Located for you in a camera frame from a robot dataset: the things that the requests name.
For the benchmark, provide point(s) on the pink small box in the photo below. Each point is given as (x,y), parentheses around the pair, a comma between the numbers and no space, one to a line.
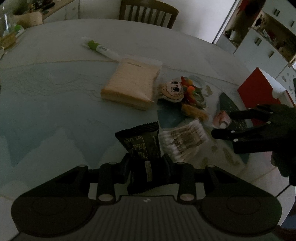
(221,120)

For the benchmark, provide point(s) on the tan tissue pack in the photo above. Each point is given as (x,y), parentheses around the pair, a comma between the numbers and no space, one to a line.
(132,84)

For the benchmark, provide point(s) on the round face plush doll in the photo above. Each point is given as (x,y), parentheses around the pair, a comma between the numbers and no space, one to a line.
(171,91)

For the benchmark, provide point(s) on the black snack packet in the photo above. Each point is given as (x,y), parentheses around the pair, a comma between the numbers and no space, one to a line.
(142,143)

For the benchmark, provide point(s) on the red white cardboard box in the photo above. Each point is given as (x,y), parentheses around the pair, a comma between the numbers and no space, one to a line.
(261,88)

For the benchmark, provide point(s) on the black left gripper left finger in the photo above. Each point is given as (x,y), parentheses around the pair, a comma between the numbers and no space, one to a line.
(113,173)

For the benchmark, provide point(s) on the green capped white tube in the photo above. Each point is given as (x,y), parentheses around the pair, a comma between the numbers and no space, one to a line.
(94,46)

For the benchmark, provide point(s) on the grey wall cabinet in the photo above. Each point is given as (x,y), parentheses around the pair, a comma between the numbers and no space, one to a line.
(260,34)

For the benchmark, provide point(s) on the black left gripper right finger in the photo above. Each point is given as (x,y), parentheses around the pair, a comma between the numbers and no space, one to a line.
(180,173)

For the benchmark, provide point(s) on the dark wooden chair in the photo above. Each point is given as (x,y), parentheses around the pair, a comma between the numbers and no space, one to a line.
(149,12)

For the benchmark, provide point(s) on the white side cabinet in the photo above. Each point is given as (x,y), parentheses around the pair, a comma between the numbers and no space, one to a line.
(63,10)

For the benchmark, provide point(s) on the cotton swab pack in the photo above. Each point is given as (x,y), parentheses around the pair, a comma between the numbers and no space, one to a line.
(183,142)

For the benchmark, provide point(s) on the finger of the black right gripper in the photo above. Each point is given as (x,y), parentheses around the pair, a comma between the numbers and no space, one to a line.
(261,112)
(251,140)

